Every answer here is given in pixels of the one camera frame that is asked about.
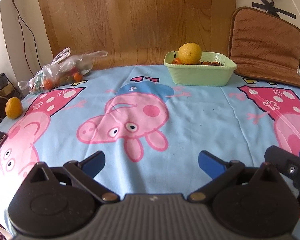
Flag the large yellow lemon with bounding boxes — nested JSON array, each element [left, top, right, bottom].
[[178, 42, 203, 65]]

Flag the crossed black tape strips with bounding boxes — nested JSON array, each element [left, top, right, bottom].
[[252, 0, 297, 19]]

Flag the wooden panel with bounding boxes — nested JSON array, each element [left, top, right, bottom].
[[37, 0, 238, 71]]

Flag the clear plastic bag of produce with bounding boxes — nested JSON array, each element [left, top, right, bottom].
[[18, 47, 108, 96]]

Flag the brown seat cushion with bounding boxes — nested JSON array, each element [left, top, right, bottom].
[[228, 6, 300, 90]]

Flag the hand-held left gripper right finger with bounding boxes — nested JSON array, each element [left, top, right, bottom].
[[187, 150, 281, 203]]

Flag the black charger box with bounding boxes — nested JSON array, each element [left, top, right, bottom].
[[0, 72, 8, 91]]

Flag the small yellow lemon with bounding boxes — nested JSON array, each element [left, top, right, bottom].
[[5, 97, 23, 119]]

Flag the printed cartoon pig blanket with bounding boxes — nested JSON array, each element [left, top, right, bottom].
[[0, 64, 300, 233]]

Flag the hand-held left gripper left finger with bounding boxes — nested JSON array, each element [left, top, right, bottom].
[[27, 151, 121, 203]]

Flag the light green square bowl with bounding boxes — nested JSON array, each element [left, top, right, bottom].
[[164, 51, 238, 87]]

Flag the thin black cable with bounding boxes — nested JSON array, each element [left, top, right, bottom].
[[8, 0, 57, 64]]

